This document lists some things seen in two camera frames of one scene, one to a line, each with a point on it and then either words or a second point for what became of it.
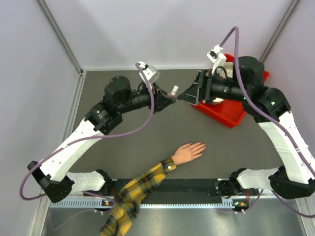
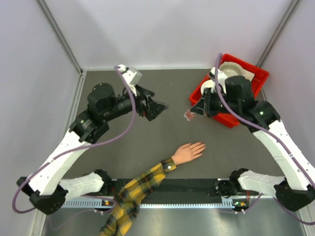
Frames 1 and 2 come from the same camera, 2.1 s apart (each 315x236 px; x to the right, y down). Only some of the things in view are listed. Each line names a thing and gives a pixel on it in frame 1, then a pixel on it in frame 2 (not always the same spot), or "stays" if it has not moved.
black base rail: [175, 189] stays
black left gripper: [161, 100] to [152, 108]
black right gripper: [200, 89] to [204, 107]
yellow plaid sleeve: [126, 206] stays
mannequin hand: [187, 152] stays
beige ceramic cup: [228, 67] stays
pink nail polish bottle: [172, 96] to [189, 115]
